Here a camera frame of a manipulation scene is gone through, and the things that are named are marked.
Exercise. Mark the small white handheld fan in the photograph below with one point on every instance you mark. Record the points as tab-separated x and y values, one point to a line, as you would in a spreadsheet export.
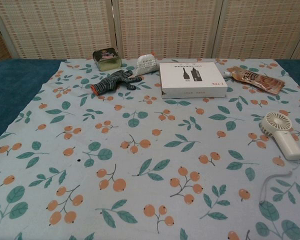
286	140

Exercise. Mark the floral fruit print tablecloth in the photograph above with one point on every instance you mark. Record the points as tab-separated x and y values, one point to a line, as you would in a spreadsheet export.
140	162

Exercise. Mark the grey striped work glove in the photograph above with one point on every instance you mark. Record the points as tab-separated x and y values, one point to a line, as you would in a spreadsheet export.
112	81

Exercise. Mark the white folded cloth pouch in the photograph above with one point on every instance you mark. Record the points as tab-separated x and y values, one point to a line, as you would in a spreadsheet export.
145	65

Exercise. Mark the green gold square tin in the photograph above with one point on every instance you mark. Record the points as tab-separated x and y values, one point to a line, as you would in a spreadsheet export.
107	61

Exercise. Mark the woven bamboo folding screen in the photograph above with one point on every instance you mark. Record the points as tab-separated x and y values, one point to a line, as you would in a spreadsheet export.
150	27

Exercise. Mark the orange spouted drink pouch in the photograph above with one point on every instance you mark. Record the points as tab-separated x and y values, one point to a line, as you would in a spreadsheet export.
258	79

